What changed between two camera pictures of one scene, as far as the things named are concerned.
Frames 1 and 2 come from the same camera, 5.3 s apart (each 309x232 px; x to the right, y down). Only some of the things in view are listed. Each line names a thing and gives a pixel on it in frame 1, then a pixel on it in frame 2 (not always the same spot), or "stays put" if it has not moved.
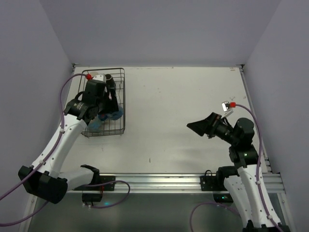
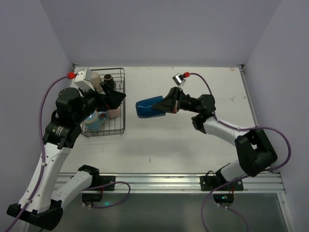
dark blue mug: x=115 y=115 -> x=144 y=107
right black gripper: x=214 y=124 -> x=176 y=101
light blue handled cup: x=94 y=125 stays put
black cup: x=110 y=81 stays put
